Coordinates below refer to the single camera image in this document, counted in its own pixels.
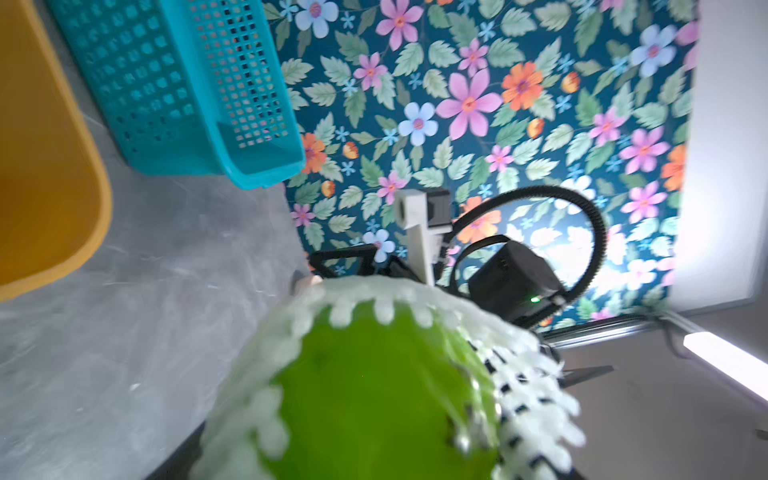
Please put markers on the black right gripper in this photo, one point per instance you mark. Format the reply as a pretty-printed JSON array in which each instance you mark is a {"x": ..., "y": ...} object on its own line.
[{"x": 362, "y": 256}]

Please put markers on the green custard apple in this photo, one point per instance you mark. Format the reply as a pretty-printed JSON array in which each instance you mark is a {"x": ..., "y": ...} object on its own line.
[{"x": 373, "y": 401}]

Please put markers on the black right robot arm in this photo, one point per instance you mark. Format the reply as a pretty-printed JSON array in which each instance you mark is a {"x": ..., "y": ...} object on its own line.
[{"x": 515, "y": 284}]

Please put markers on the teal plastic basket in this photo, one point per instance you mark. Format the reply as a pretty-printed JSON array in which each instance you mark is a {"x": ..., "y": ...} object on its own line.
[{"x": 187, "y": 87}]

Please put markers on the yellow plastic tub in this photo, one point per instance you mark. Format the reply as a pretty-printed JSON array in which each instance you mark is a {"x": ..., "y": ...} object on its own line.
[{"x": 56, "y": 198}]

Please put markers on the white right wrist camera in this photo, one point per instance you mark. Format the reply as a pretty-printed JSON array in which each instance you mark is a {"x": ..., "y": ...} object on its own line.
[{"x": 425, "y": 216}]

